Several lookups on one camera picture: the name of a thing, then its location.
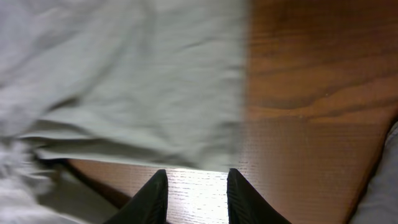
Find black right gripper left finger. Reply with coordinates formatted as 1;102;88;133
104;169;169;224

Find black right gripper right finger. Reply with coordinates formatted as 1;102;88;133
226;168;290;224

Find light green khaki shorts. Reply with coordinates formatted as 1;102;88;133
1;0;249;223

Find grey shorts on pile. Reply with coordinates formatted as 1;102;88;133
350;124;397;224

